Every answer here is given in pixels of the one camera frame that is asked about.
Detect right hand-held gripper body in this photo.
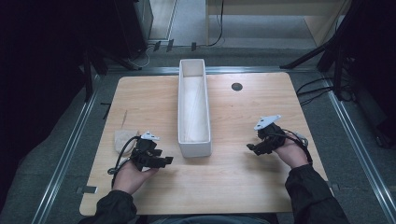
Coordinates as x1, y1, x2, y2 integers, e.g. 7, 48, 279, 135
253, 114, 287, 152

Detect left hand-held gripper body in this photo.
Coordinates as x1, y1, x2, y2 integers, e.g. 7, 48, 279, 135
130, 130, 162, 172

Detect person's right hand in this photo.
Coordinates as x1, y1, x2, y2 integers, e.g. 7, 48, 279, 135
274, 137, 311, 170

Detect person's left hand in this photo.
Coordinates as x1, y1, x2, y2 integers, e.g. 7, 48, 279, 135
112, 160, 160, 196

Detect beige cloth pad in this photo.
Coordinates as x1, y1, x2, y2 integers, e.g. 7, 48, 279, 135
113, 129, 138, 154

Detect long white rectangular box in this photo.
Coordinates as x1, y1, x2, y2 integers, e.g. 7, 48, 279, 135
177, 58, 213, 159

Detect black metal stand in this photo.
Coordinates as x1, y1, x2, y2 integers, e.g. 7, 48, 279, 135
81, 50, 108, 104

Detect black tripod stand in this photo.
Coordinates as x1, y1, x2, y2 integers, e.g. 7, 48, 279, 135
279, 0, 396, 149

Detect light wooden furniture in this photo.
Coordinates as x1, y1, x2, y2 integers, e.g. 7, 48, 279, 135
205, 0, 354, 49

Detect dark cabinet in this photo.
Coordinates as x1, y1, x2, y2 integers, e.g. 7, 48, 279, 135
113, 0, 154, 61

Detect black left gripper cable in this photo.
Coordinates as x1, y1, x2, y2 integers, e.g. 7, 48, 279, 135
106, 135, 142, 189

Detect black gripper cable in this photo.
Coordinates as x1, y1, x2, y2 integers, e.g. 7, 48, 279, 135
273, 128, 314, 165
106, 135, 142, 189

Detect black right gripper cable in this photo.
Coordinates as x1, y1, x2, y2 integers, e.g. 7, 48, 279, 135
273, 128, 314, 165

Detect black floor cables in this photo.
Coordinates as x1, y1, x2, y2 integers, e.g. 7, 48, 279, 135
295, 77, 335, 107

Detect metal floor rail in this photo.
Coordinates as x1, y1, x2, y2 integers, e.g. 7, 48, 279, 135
30, 74, 102, 224
321, 76, 396, 224

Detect white floor cable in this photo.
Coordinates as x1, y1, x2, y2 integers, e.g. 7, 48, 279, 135
126, 43, 157, 70

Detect black hanging cable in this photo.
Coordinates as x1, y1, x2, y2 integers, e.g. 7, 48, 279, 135
204, 0, 226, 49

